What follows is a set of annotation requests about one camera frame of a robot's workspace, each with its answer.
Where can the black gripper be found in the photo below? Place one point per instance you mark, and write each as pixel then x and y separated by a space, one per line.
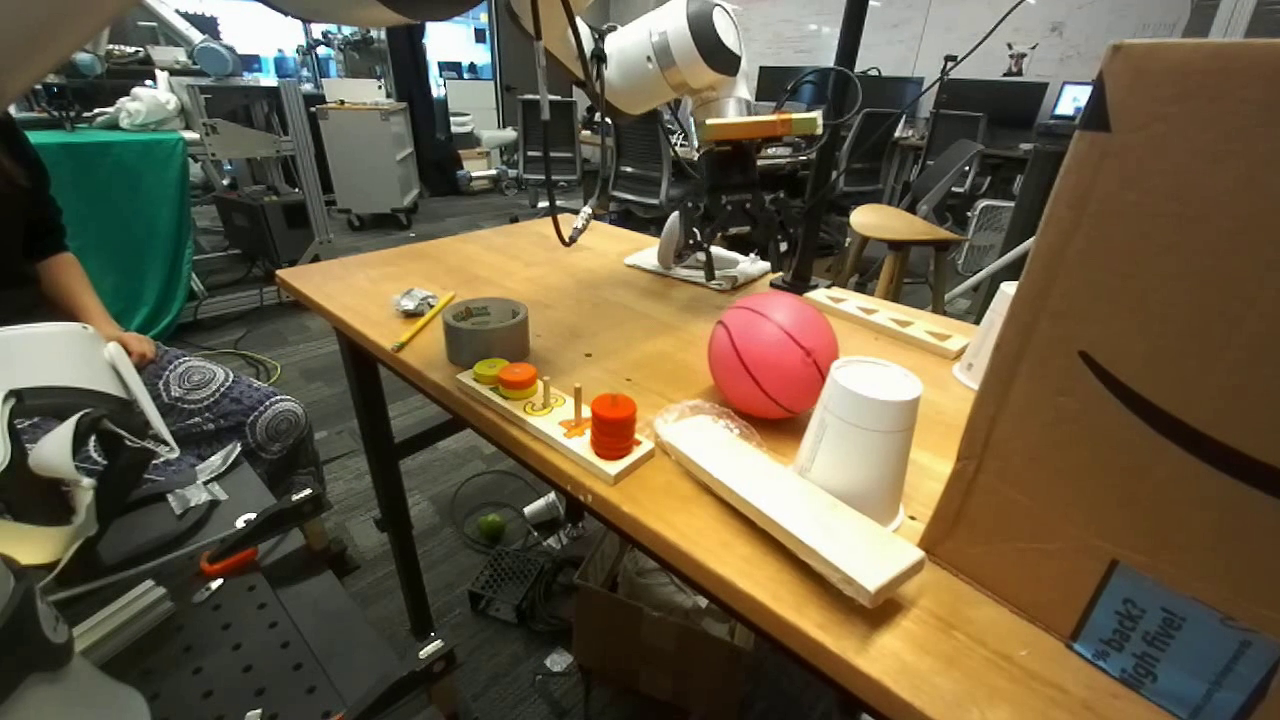
pixel 745 177

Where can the pink ribbed ball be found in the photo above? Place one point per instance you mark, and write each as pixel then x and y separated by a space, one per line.
pixel 775 359

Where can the person bare forearm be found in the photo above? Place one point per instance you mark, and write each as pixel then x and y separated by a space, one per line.
pixel 87 307

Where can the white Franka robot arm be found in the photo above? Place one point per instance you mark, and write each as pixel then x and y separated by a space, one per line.
pixel 666 54

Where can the small green ball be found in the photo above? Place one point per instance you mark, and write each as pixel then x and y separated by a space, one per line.
pixel 490 527

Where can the person hand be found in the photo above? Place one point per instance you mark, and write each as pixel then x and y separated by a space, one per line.
pixel 136 350

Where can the white paper sheet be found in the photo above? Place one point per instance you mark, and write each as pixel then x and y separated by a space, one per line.
pixel 666 267

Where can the grey mesh office chair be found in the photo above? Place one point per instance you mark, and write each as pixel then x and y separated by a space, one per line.
pixel 638 166

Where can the round wooden stool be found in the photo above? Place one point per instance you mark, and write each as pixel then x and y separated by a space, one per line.
pixel 897 225

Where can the black office chair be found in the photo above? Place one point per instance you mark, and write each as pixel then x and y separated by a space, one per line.
pixel 870 149

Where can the light wooden slotted tray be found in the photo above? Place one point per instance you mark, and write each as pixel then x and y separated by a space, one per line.
pixel 891 322

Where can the red toy cylinder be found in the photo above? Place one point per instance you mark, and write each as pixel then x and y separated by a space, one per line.
pixel 612 426

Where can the large white paper cup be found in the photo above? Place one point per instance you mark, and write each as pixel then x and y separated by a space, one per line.
pixel 857 440

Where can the long white flat block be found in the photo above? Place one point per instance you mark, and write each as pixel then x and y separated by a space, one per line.
pixel 785 515

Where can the black computer monitor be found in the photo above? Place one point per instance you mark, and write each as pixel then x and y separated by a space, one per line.
pixel 990 104

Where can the yellow pencil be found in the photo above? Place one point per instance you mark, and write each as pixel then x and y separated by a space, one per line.
pixel 424 322

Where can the crumpled silver foil piece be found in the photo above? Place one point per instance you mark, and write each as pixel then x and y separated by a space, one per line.
pixel 413 302

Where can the small black tripod figure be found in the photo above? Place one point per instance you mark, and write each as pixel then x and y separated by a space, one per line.
pixel 1020 59

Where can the laptop with blue screen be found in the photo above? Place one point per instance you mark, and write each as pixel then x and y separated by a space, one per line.
pixel 1072 100

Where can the white rolling cart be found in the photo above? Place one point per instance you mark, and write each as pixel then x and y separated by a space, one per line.
pixel 369 159

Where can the small brown cardboard box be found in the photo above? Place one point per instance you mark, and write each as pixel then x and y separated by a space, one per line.
pixel 652 653

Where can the brown cardboard shipping box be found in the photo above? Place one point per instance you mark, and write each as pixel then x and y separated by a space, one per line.
pixel 1145 334

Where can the person patterned legging leg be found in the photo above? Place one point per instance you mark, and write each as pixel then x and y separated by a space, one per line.
pixel 224 405

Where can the green cloth covered table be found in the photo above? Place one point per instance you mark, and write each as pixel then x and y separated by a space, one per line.
pixel 112 223

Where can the white VR headset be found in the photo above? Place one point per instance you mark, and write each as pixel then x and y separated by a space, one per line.
pixel 67 363

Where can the person black shirt torso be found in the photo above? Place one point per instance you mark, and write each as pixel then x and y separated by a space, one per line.
pixel 25 215

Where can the aluminium extrusion bar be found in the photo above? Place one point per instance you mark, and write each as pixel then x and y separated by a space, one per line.
pixel 120 620

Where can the black camera stand pole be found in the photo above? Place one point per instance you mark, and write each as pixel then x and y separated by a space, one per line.
pixel 832 202

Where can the grey duct tape roll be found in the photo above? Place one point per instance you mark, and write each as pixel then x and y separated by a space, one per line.
pixel 487 347

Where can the black table leg frame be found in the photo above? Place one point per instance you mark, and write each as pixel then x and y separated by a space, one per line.
pixel 384 493

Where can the silver metal bracket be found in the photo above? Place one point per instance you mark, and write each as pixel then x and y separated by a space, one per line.
pixel 203 480

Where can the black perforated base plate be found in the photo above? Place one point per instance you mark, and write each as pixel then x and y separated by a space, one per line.
pixel 265 640

